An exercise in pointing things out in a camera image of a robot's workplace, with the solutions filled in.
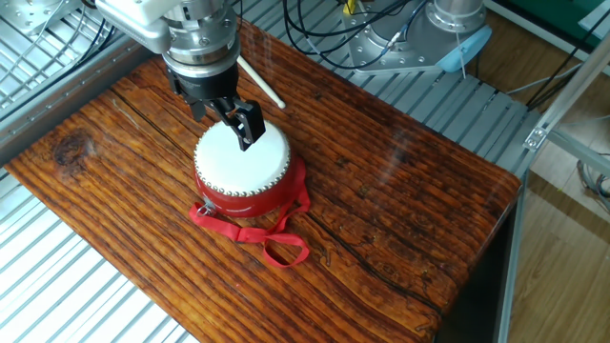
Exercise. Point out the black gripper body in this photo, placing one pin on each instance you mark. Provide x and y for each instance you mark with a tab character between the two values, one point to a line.
205	86

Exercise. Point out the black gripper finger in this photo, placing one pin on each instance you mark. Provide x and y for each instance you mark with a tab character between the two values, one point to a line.
245	124
196	108

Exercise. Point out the cream wooden drumstick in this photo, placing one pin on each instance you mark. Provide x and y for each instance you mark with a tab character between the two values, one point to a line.
267	88

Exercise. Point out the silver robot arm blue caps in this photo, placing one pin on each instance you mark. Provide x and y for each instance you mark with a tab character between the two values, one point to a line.
200	38

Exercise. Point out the red drum white head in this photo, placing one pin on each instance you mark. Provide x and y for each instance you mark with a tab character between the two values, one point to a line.
229	171

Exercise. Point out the brown wooden bench board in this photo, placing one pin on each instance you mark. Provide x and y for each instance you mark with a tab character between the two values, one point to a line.
381	190

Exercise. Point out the yellow connector plug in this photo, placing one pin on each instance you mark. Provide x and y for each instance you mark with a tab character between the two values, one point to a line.
350	6

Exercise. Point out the silver perforated metal plate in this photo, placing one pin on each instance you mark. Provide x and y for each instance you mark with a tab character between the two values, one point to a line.
28	16

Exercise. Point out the dark green surface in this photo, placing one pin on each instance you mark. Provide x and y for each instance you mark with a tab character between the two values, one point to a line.
548	12

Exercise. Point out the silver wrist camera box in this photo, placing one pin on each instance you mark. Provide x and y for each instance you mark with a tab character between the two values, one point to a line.
138	19

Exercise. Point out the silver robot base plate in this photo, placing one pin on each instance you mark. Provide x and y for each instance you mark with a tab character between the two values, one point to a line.
381	52

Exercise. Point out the aluminium corner bracket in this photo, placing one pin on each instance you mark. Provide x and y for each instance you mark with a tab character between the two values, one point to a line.
535	138

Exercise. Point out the aluminium frame post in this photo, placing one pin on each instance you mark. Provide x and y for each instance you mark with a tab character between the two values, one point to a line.
572	90

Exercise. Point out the aluminium frame crossbar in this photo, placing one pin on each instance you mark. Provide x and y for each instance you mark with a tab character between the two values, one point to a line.
581	151

